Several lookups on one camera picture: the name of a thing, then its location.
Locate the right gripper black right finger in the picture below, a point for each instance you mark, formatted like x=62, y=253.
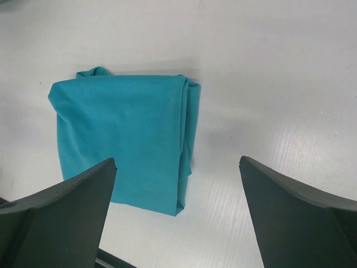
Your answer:
x=297, y=225

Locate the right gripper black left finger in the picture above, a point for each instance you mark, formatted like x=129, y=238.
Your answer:
x=60, y=226

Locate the teal t shirt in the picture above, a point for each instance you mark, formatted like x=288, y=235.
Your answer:
x=146, y=123

